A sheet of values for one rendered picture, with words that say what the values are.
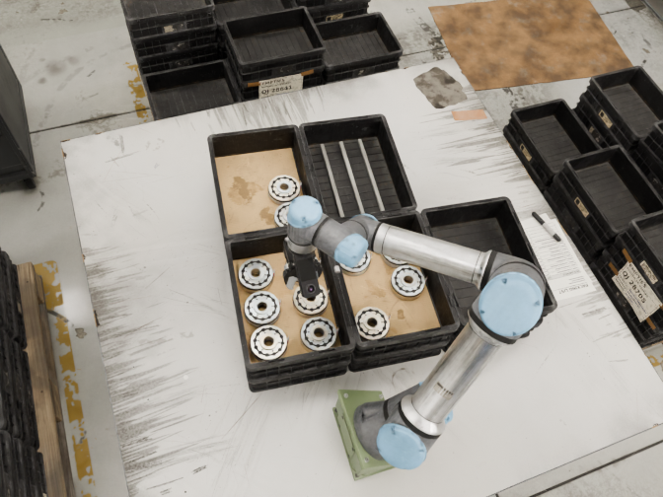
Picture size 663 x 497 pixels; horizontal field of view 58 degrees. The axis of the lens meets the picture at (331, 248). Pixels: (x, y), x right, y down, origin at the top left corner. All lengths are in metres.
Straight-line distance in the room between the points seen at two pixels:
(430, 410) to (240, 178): 1.02
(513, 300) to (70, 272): 2.13
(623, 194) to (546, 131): 0.51
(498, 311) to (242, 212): 0.98
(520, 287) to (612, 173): 1.83
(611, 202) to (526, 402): 1.23
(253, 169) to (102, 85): 1.69
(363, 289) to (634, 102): 1.99
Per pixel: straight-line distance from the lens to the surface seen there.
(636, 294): 2.67
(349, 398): 1.64
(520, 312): 1.22
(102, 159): 2.29
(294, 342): 1.71
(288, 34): 3.01
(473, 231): 1.98
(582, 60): 4.08
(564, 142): 3.17
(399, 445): 1.40
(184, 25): 3.03
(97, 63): 3.69
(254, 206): 1.93
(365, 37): 3.20
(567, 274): 2.18
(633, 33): 4.46
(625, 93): 3.39
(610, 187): 2.93
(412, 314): 1.79
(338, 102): 2.41
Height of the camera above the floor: 2.43
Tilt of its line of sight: 60 degrees down
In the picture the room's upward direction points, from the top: 9 degrees clockwise
